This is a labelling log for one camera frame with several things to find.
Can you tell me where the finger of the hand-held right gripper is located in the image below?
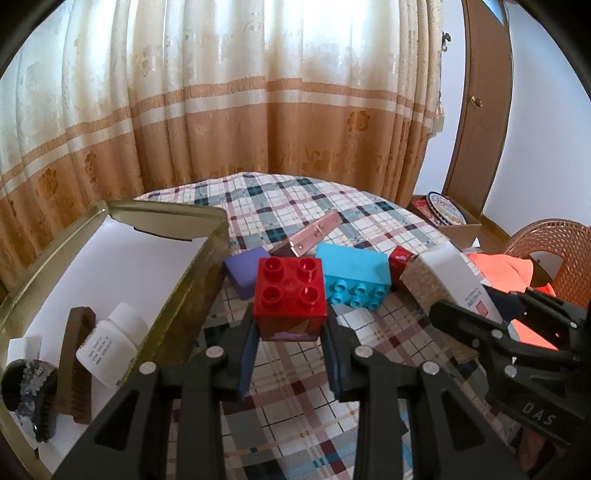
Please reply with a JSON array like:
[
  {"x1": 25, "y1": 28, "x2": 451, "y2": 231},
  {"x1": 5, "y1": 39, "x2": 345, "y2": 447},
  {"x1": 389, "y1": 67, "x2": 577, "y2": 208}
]
[
  {"x1": 482, "y1": 285, "x2": 583, "y2": 342},
  {"x1": 429, "y1": 300, "x2": 522, "y2": 374}
]

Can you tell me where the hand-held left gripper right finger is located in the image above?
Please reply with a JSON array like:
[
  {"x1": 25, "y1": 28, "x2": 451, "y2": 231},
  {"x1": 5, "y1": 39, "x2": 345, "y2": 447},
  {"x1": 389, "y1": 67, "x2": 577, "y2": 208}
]
[{"x1": 322, "y1": 318, "x2": 529, "y2": 480}]

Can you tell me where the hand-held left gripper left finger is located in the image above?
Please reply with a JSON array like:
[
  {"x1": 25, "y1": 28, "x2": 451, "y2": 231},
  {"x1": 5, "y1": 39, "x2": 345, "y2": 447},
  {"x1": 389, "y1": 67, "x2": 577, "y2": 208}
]
[{"x1": 53, "y1": 314, "x2": 259, "y2": 480}]

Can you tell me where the white tube with red label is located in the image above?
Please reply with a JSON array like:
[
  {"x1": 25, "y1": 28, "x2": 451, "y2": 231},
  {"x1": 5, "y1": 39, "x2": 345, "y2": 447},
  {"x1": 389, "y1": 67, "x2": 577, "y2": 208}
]
[{"x1": 422, "y1": 242, "x2": 504, "y2": 324}]

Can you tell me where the red building block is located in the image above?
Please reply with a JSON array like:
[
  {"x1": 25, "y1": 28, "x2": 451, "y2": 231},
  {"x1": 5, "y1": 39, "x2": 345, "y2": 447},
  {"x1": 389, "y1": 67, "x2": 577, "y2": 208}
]
[{"x1": 253, "y1": 256, "x2": 328, "y2": 342}]

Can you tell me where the purple eraser block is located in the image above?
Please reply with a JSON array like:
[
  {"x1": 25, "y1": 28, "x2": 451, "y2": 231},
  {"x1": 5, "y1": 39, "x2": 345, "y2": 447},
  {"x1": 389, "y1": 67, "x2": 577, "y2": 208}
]
[{"x1": 224, "y1": 246, "x2": 272, "y2": 301}]

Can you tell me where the gold metal tin box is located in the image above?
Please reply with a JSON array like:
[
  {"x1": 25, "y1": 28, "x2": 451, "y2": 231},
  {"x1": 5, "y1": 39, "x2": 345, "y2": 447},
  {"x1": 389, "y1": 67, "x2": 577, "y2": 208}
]
[{"x1": 0, "y1": 199, "x2": 230, "y2": 480}]

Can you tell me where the small red patterned box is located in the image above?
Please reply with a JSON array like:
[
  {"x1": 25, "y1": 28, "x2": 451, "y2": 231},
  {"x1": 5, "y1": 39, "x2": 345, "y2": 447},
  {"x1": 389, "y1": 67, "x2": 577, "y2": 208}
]
[{"x1": 389, "y1": 246, "x2": 419, "y2": 291}]

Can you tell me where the cyan building block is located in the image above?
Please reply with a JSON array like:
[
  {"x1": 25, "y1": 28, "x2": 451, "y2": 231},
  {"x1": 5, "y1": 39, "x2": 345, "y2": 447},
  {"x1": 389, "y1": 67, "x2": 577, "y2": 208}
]
[{"x1": 315, "y1": 243, "x2": 393, "y2": 309}]

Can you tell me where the pink framed case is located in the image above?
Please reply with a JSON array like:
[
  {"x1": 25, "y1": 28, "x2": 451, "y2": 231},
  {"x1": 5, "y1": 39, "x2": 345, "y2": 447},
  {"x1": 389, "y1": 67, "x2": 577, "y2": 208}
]
[{"x1": 270, "y1": 210, "x2": 341, "y2": 259}]

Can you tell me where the small white pill bottle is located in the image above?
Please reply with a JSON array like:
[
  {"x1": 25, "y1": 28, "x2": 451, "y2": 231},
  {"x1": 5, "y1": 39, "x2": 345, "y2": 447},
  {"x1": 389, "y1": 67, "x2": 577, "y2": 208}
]
[{"x1": 75, "y1": 302, "x2": 149, "y2": 388}]

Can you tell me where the wooden brush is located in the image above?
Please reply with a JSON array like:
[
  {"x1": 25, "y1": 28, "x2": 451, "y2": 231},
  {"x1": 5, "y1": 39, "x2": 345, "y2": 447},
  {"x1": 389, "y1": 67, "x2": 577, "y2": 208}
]
[{"x1": 58, "y1": 306, "x2": 100, "y2": 423}]

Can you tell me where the black sequin hair accessory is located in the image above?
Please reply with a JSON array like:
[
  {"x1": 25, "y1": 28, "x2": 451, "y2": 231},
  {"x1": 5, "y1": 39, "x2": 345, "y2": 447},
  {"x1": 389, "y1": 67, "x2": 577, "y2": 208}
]
[{"x1": 0, "y1": 360, "x2": 60, "y2": 444}]

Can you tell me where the orange cloth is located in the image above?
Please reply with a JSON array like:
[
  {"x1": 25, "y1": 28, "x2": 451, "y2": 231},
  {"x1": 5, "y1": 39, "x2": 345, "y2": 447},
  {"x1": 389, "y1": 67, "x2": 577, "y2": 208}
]
[{"x1": 466, "y1": 251, "x2": 557, "y2": 352}]

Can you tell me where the brown wicker chair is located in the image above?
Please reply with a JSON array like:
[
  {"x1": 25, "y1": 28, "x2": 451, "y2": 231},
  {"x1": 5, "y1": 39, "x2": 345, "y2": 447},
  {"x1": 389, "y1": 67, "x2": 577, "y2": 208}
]
[{"x1": 503, "y1": 219, "x2": 591, "y2": 315}]

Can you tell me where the cardboard box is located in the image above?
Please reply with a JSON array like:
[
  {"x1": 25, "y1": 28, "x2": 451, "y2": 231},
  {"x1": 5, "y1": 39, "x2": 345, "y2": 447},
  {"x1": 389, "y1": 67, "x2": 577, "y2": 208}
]
[{"x1": 409, "y1": 194, "x2": 483, "y2": 247}]

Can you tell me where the round blue-rimmed tin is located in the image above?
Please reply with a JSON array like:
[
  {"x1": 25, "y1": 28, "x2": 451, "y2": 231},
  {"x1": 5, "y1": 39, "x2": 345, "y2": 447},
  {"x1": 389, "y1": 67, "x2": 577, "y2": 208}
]
[{"x1": 425, "y1": 191, "x2": 465, "y2": 227}]

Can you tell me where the red packet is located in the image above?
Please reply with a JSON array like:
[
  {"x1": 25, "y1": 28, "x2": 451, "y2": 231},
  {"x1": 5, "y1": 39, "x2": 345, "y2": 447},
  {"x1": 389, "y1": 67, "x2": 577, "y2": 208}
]
[{"x1": 411, "y1": 198, "x2": 435, "y2": 222}]

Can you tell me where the white paper liner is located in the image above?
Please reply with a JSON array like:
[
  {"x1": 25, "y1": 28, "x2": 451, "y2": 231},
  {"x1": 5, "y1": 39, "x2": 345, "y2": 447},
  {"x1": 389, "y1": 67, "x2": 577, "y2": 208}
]
[{"x1": 7, "y1": 217, "x2": 211, "y2": 462}]

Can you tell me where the plaid tablecloth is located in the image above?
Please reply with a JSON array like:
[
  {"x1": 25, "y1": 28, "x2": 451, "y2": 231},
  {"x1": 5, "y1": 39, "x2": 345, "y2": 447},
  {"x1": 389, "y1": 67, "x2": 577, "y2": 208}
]
[{"x1": 134, "y1": 172, "x2": 527, "y2": 480}]

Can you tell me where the curtain tassel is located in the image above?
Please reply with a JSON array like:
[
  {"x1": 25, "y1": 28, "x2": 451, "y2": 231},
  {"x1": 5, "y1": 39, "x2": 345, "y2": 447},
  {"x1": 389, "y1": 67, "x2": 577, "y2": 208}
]
[{"x1": 431, "y1": 92, "x2": 445, "y2": 137}]

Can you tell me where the brown wooden door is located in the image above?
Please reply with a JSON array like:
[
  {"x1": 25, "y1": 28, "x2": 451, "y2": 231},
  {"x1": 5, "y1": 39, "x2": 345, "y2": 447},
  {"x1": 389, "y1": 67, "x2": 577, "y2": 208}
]
[{"x1": 441, "y1": 0, "x2": 513, "y2": 208}]

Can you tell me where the cream and orange curtain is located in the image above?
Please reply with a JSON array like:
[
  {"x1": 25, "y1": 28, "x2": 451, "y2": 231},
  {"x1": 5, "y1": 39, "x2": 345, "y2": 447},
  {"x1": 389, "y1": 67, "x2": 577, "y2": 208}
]
[{"x1": 0, "y1": 0, "x2": 446, "y2": 296}]

